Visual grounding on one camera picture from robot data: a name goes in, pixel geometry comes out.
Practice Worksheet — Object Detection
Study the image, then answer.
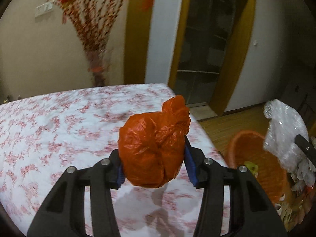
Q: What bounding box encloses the white printed plastic bag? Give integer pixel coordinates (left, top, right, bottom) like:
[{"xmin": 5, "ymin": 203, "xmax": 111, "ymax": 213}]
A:
[{"xmin": 263, "ymin": 99, "xmax": 315, "ymax": 191}]

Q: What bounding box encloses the yellow green printed bag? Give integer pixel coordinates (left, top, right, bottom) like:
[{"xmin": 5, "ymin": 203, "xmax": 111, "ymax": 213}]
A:
[{"xmin": 244, "ymin": 161, "xmax": 259, "ymax": 178}]

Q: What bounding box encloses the orange plastic bag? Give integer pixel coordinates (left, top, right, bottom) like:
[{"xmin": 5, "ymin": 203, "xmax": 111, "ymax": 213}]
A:
[{"xmin": 118, "ymin": 95, "xmax": 191, "ymax": 188}]

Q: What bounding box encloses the orange plastic trash basket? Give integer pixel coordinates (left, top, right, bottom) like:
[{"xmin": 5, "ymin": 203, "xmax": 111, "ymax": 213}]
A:
[{"xmin": 224, "ymin": 130, "xmax": 287, "ymax": 204}]

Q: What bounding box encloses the white slipper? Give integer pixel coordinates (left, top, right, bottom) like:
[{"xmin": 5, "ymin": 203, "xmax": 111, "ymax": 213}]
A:
[
  {"xmin": 279, "ymin": 193, "xmax": 286, "ymax": 201},
  {"xmin": 274, "ymin": 203, "xmax": 282, "ymax": 216}
]

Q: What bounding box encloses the wooden chair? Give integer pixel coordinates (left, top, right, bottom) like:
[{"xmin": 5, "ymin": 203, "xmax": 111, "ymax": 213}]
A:
[{"xmin": 295, "ymin": 84, "xmax": 312, "ymax": 115}]

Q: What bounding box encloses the floral pink white tablecloth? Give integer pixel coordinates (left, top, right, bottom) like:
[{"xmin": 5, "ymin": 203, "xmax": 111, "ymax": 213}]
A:
[{"xmin": 1, "ymin": 84, "xmax": 224, "ymax": 236}]

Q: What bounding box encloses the clear glass vase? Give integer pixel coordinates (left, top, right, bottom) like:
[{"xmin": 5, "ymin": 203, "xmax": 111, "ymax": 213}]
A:
[{"xmin": 86, "ymin": 50, "xmax": 111, "ymax": 87}]

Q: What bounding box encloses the glass sliding door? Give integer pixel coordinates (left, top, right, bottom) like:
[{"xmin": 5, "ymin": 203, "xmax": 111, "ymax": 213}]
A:
[{"xmin": 174, "ymin": 0, "xmax": 245, "ymax": 107}]

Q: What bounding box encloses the red berry branch bouquet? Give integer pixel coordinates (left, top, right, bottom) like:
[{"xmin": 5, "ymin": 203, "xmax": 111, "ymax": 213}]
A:
[{"xmin": 47, "ymin": 0, "xmax": 125, "ymax": 52}]

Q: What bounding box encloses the white wall switch panel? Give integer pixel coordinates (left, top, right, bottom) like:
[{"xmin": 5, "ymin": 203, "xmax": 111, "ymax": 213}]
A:
[{"xmin": 34, "ymin": 1, "xmax": 55, "ymax": 18}]

